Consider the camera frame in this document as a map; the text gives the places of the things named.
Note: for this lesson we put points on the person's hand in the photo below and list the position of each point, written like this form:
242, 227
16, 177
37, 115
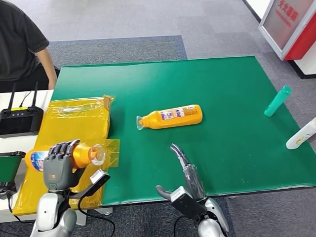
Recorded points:
53, 85

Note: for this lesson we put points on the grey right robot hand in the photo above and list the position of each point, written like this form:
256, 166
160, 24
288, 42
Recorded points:
194, 180

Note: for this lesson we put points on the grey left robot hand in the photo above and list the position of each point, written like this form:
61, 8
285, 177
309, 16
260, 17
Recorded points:
58, 170

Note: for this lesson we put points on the orange bottle with clear cap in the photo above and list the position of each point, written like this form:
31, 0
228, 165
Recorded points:
82, 155
173, 117

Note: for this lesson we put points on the person's forearm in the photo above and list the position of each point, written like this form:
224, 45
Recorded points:
47, 63

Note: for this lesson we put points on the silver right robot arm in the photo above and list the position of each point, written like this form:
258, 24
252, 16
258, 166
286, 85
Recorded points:
212, 225

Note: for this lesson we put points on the teal plastic bottle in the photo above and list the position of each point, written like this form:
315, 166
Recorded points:
277, 101

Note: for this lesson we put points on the white plastic bottle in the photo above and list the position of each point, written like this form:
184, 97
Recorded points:
302, 134

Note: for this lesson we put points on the yellow taped cardboard box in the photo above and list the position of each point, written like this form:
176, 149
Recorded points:
74, 121

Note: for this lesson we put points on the white side table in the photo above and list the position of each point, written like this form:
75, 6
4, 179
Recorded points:
24, 144

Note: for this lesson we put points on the black remote controller with antennas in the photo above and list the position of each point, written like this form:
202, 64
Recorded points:
19, 121

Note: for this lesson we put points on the black framed tablet screen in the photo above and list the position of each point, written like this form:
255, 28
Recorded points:
8, 168

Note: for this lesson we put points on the person in dark clothes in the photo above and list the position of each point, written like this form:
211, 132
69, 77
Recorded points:
17, 39

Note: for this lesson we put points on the green table mat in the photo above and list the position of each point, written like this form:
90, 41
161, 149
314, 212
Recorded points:
234, 130

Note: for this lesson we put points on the red white display stand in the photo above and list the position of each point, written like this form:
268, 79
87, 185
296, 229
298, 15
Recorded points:
289, 29

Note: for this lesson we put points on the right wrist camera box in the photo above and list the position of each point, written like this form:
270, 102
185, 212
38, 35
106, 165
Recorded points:
185, 204

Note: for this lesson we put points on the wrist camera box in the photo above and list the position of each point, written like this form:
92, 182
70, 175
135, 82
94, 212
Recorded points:
99, 178
185, 204

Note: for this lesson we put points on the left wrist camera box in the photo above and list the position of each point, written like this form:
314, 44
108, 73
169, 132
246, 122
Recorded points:
99, 178

